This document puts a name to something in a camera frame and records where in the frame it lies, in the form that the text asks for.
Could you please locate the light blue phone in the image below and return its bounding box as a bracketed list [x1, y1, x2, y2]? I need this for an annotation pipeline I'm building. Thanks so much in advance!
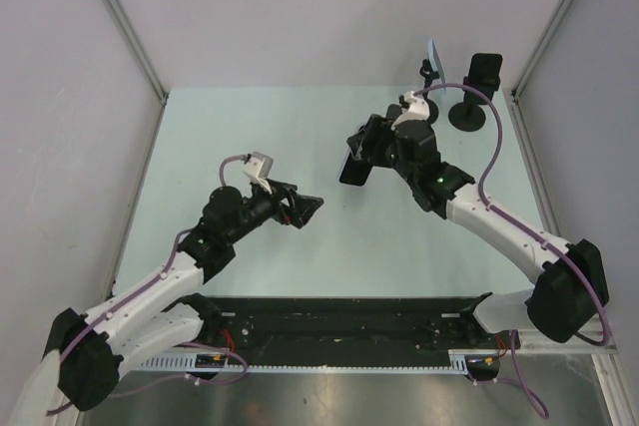
[427, 39, 445, 87]

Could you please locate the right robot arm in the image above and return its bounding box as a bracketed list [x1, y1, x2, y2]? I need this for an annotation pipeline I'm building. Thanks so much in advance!
[339, 115, 609, 347]

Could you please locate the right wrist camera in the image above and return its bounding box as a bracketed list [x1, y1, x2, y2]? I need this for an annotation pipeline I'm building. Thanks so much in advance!
[391, 91, 432, 131]

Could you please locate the black phone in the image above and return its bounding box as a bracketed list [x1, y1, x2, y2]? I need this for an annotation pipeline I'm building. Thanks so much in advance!
[468, 53, 503, 92]

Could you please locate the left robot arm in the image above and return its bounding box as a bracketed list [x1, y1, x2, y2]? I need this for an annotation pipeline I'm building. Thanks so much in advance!
[45, 181, 323, 411]

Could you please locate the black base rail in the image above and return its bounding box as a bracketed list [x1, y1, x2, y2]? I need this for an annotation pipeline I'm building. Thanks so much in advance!
[183, 294, 512, 368]

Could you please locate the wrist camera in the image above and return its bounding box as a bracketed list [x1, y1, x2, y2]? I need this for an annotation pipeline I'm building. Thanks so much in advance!
[243, 152, 274, 195]
[391, 91, 432, 131]

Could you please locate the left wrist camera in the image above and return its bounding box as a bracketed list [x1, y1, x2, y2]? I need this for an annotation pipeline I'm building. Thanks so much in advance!
[243, 152, 274, 195]

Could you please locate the black stand with blue phone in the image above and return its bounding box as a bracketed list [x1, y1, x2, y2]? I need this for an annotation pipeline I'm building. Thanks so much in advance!
[419, 58, 440, 123]

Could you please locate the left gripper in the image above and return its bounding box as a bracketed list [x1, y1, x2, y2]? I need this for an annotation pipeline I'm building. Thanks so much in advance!
[226, 177, 321, 244]

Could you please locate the white cable duct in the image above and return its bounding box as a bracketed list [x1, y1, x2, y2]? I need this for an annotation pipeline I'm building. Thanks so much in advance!
[139, 348, 505, 375]

